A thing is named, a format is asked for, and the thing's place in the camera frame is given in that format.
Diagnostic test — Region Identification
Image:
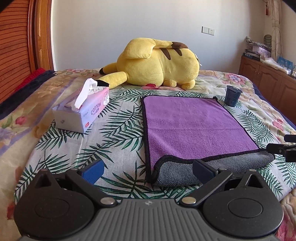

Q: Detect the purple and grey towel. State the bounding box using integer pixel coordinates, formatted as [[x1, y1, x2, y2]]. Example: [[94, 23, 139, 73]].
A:
[[141, 96, 275, 187]]

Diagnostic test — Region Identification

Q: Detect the palm leaf print cloth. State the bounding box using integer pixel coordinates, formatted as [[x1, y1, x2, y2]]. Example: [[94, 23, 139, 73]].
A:
[[14, 87, 295, 202]]

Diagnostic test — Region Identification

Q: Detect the wooden side cabinet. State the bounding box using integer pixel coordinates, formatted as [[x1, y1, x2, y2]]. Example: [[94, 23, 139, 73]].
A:
[[238, 56, 296, 123]]

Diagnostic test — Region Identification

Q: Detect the pink white tissue box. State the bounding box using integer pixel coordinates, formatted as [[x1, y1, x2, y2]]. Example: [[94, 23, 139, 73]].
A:
[[52, 78, 109, 133]]

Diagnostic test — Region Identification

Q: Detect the dark blue cup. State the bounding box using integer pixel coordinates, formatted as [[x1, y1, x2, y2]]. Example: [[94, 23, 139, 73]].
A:
[[224, 85, 242, 107]]

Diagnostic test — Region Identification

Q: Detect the floral bed quilt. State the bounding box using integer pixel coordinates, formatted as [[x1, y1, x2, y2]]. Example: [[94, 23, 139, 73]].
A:
[[1, 69, 295, 240]]

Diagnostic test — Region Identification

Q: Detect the white plastic bag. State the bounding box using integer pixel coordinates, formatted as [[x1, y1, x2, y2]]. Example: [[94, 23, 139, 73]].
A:
[[262, 57, 291, 75]]

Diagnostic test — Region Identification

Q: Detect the stack of books and boxes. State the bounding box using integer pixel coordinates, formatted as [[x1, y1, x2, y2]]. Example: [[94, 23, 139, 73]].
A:
[[242, 36, 271, 61]]

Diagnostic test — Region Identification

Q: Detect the dark blue blanket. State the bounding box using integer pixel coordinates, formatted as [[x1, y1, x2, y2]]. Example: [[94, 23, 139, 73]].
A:
[[0, 70, 55, 120]]

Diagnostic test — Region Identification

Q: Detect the red pillow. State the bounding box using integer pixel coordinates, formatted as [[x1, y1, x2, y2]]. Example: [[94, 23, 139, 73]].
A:
[[14, 68, 46, 93]]

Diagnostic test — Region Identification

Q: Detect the yellow Pikachu plush toy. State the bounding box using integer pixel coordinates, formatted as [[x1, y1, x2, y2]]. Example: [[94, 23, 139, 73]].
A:
[[99, 38, 200, 90]]

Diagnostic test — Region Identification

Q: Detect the floral curtain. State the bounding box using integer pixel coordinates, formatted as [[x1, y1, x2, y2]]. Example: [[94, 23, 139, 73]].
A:
[[267, 0, 282, 60]]

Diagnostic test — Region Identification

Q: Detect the wooden slatted headboard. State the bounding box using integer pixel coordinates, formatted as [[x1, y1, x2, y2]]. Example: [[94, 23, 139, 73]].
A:
[[1, 1, 35, 102]]

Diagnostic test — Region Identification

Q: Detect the white wall socket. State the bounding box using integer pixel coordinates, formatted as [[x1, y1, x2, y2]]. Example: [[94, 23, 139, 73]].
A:
[[202, 26, 215, 36]]

